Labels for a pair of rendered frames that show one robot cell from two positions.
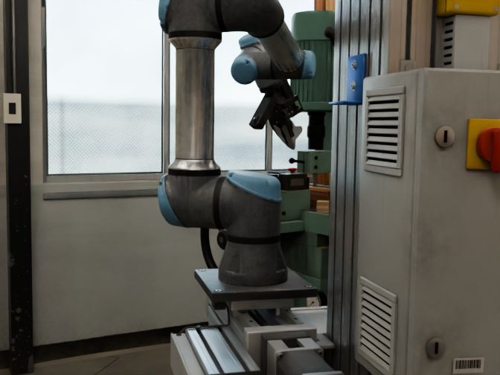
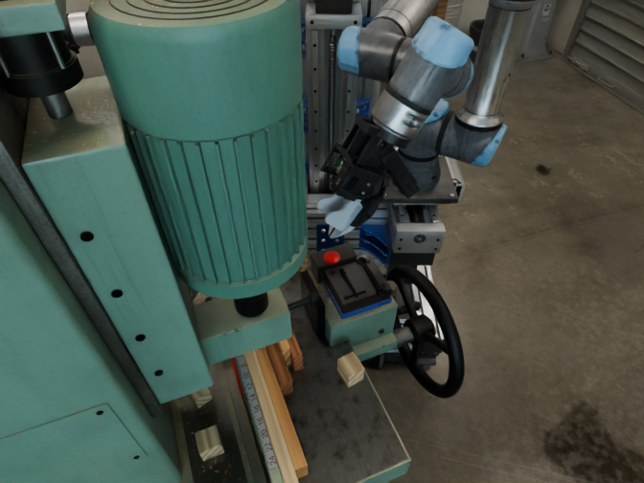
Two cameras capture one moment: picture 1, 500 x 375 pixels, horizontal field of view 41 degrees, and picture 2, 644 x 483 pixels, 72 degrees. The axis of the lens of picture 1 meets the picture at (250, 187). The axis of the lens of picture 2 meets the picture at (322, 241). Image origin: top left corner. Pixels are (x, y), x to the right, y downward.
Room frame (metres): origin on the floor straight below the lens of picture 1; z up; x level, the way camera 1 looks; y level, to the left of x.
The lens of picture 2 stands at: (2.54, -0.01, 1.62)
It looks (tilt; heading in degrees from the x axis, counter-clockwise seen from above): 45 degrees down; 194
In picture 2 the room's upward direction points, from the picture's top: straight up
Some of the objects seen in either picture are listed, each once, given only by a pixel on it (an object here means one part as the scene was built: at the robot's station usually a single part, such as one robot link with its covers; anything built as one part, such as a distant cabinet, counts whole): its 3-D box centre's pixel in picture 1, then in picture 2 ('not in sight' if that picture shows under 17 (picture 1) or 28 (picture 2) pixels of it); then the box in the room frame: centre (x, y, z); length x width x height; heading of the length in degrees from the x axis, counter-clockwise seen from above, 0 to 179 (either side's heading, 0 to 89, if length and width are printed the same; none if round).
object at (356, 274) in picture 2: (279, 179); (350, 276); (2.01, -0.09, 0.99); 0.13 x 0.11 x 0.06; 36
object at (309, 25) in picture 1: (318, 63); (223, 149); (2.17, -0.21, 1.35); 0.18 x 0.18 x 0.31
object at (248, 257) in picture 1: (253, 255); (416, 160); (1.43, -0.01, 0.87); 0.15 x 0.15 x 0.10
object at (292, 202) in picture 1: (278, 203); (348, 302); (2.02, -0.09, 0.92); 0.15 x 0.13 x 0.09; 36
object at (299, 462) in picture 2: not in sight; (245, 310); (2.09, -0.27, 0.92); 0.62 x 0.02 x 0.04; 36
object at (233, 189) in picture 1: (251, 202); (425, 126); (1.43, 0.00, 0.98); 0.13 x 0.12 x 0.14; 74
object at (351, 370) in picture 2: not in sight; (350, 369); (2.16, -0.05, 0.92); 0.04 x 0.03 x 0.04; 44
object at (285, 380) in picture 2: not in sight; (266, 334); (2.13, -0.22, 0.92); 0.23 x 0.02 x 0.04; 36
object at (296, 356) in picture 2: (310, 197); (283, 325); (2.11, -0.19, 0.93); 0.17 x 0.02 x 0.05; 36
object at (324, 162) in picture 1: (320, 164); (242, 324); (2.18, -0.23, 1.03); 0.14 x 0.07 x 0.09; 126
